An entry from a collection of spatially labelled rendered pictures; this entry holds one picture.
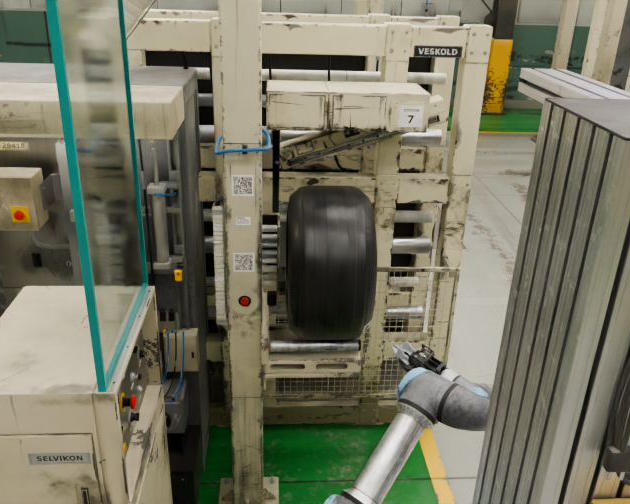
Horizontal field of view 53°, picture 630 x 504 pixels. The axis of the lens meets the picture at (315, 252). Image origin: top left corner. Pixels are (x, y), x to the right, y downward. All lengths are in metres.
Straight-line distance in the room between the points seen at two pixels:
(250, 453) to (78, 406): 1.27
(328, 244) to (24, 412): 1.04
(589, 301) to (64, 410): 1.21
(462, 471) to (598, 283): 2.48
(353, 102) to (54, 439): 1.49
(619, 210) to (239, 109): 1.47
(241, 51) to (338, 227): 0.64
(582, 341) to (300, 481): 2.35
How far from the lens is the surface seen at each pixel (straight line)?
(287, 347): 2.38
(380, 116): 2.42
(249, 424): 2.69
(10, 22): 11.86
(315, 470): 3.20
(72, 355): 1.77
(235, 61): 2.09
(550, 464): 1.06
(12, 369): 1.76
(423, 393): 1.79
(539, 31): 11.97
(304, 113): 2.39
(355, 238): 2.13
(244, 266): 2.30
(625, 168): 0.85
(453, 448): 3.42
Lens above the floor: 2.20
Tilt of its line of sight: 24 degrees down
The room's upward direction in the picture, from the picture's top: 2 degrees clockwise
